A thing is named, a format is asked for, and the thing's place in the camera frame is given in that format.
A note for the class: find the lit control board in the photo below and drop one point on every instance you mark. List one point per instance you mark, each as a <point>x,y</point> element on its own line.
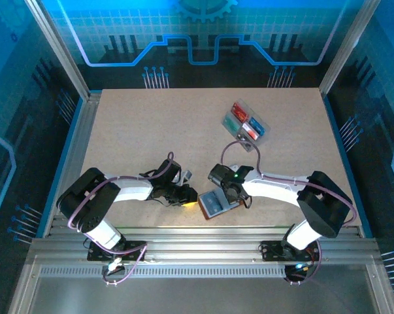
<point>302,267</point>

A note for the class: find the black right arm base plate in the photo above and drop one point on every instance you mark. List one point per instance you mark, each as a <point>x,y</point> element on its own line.
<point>270,252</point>

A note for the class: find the clear plastic card tray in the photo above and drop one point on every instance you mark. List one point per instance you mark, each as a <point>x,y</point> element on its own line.
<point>263,137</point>

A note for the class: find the slotted metal strip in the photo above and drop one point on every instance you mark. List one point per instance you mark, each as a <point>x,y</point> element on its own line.
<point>200,272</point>

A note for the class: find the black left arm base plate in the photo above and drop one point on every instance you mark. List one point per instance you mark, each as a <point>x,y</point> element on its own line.
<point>134,250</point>

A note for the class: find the aluminium side rail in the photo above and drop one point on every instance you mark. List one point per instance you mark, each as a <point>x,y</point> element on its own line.
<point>74,157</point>

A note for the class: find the teal credit card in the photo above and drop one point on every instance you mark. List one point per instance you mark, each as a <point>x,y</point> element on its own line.
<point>231,123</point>

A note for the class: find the aluminium front rail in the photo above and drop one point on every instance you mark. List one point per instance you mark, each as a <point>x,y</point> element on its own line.
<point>200,245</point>

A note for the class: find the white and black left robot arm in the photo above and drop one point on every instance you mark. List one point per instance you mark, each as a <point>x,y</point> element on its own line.
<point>131,193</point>

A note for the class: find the grey metal base panel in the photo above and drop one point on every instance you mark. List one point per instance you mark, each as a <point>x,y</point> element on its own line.
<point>200,294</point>

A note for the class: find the white and red credit card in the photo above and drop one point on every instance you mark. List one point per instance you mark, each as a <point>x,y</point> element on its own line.
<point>251,131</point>

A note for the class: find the blue starburst credit card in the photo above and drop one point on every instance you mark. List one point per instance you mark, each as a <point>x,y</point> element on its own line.
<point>213,202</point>

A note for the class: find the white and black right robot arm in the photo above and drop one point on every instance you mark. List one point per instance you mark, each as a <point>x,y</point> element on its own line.
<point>272,189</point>

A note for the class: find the aluminium frame post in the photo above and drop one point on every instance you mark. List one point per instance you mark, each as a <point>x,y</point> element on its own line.
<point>346,49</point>
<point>60,49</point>

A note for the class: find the dark grey credit card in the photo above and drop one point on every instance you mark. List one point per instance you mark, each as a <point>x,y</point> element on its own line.
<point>245,140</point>

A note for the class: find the brown leather card holder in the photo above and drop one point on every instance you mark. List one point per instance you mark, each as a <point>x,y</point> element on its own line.
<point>229,208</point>

